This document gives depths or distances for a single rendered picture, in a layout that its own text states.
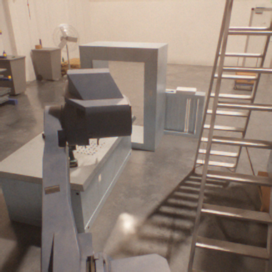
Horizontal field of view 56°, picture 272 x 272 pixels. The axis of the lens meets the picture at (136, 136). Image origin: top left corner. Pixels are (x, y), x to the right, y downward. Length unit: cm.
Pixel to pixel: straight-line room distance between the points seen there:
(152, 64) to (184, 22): 783
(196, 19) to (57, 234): 1065
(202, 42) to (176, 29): 118
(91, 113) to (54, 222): 53
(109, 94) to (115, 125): 18
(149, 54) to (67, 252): 293
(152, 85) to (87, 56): 106
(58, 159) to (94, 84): 43
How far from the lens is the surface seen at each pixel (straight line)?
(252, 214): 186
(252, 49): 1140
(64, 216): 126
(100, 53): 392
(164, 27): 1157
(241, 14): 1130
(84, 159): 269
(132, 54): 373
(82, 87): 140
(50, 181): 131
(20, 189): 279
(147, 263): 128
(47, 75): 895
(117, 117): 132
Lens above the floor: 200
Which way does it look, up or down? 26 degrees down
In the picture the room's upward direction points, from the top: straight up
